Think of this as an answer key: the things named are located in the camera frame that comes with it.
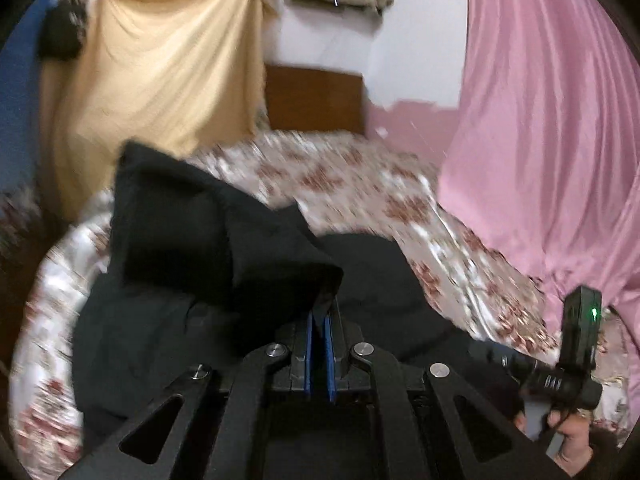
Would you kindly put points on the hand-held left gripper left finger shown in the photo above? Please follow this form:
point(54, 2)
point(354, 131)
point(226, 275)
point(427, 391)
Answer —
point(308, 355)

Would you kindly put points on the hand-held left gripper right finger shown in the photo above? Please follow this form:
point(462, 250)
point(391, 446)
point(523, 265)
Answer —
point(330, 360)

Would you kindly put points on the black pants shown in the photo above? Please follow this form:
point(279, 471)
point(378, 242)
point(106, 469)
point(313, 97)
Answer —
point(200, 240)

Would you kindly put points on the person's right hand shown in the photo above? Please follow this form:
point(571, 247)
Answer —
point(575, 442)

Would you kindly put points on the floral satin bedspread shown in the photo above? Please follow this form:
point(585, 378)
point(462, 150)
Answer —
point(360, 180)

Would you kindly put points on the pink curtain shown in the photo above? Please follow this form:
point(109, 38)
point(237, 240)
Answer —
point(540, 110)

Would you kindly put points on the brown wooden headboard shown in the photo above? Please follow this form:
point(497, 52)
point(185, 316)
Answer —
point(315, 100)

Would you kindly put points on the yellow hanging cloth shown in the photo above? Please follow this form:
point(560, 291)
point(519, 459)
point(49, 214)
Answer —
point(165, 70)

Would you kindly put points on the blue printed cloth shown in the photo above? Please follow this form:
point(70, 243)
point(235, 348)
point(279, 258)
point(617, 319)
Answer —
point(20, 125)

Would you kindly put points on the black hanging bag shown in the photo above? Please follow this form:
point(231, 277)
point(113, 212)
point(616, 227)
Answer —
point(62, 35)

